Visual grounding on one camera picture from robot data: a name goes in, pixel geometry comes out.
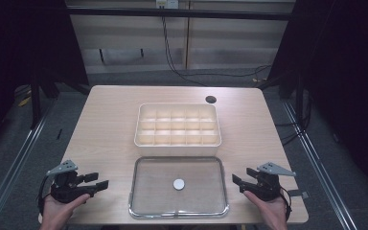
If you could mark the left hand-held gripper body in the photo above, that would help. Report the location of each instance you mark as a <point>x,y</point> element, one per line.
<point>66,190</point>

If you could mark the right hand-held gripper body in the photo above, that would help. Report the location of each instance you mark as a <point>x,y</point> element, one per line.
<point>267,187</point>

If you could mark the clear metal-rimmed tray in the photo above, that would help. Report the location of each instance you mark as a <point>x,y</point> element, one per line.
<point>159,198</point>

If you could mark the person's left hand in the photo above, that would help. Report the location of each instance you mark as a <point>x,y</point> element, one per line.
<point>57,214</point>

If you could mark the person's right hand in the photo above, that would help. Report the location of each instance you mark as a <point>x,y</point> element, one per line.
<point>273,214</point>

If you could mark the small black stick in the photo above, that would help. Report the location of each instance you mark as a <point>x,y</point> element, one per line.
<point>59,133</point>

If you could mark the white compartment storage box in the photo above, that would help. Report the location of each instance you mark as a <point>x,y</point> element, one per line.
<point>178,145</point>

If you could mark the black round table grommet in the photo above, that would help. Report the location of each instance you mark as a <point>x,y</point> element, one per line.
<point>211,99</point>

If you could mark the black metal stand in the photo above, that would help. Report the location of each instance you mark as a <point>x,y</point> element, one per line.
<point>299,99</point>
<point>35,102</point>

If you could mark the yellow object on floor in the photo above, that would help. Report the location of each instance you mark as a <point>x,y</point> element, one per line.
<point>24,102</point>

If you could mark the black curtain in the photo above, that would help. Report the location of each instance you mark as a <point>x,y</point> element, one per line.
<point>22,41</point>
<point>341,64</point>

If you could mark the metal floor rail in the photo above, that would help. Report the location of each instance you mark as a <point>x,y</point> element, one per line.
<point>319,172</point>
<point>9,172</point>

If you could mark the black horizontal frame bar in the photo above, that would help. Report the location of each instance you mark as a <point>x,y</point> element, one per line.
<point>179,13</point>

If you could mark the white wall socket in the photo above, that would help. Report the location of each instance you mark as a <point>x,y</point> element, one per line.
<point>167,3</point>

